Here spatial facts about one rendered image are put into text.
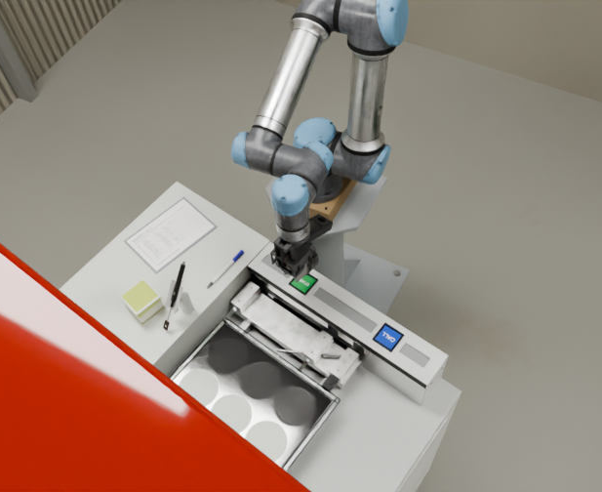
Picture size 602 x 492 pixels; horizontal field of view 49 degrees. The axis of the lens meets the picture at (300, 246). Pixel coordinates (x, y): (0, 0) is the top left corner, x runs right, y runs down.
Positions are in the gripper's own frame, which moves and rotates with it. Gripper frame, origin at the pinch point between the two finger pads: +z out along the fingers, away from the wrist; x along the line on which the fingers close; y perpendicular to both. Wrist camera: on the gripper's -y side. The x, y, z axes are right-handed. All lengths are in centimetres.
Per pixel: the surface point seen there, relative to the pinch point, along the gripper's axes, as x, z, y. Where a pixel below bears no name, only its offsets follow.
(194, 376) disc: -7.8, 11.6, 35.2
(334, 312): 11.4, 5.7, 2.9
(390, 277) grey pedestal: -9, 100, -63
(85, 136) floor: -181, 102, -42
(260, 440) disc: 15.5, 11.6, 37.5
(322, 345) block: 12.8, 10.9, 9.8
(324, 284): 4.6, 5.7, -2.1
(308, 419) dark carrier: 21.4, 11.7, 26.6
